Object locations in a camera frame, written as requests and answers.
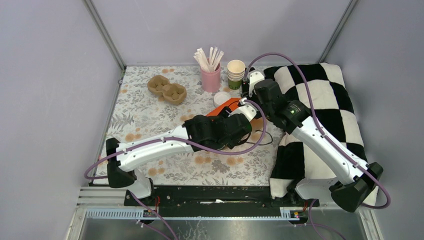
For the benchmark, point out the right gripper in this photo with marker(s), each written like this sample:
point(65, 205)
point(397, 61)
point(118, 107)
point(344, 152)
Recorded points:
point(253, 96)

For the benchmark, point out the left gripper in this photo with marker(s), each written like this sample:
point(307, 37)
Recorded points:
point(231, 145)

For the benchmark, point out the orange paper bag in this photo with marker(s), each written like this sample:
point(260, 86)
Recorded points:
point(230, 105)

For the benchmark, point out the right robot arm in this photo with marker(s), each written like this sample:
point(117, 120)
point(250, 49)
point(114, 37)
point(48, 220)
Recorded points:
point(354, 183)

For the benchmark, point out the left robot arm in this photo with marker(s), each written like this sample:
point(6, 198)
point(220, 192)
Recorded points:
point(210, 133)

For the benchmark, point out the stack of paper cups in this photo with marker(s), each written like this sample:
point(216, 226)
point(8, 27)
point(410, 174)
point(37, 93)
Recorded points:
point(235, 73)

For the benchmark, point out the stack of white lids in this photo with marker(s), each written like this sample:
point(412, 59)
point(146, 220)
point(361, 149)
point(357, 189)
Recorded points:
point(220, 98)

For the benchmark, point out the pink straw holder cup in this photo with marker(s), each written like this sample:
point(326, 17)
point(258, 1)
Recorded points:
point(211, 81)

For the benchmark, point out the black white checkered pillow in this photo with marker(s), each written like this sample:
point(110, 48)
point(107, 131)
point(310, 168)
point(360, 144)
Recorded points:
point(334, 110)

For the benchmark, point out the brown pulp cup carrier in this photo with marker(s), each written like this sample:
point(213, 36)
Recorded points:
point(172, 93)

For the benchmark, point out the floral tablecloth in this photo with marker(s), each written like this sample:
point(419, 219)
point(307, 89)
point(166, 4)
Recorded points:
point(139, 114)

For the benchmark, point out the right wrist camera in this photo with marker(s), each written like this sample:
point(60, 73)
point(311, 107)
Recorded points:
point(253, 78)

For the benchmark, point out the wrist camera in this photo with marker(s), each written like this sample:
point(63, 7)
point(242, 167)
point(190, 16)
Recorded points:
point(247, 110)
point(253, 78)

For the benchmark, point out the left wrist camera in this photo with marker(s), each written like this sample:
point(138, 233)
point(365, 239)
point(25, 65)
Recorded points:
point(247, 110)

